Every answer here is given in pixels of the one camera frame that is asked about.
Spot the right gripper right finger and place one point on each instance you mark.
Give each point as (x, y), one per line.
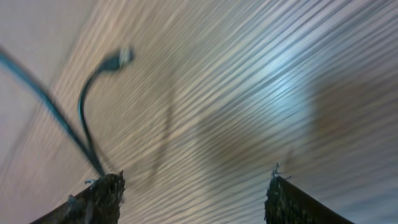
(287, 204)

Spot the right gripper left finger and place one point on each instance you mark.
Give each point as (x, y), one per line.
(99, 203)

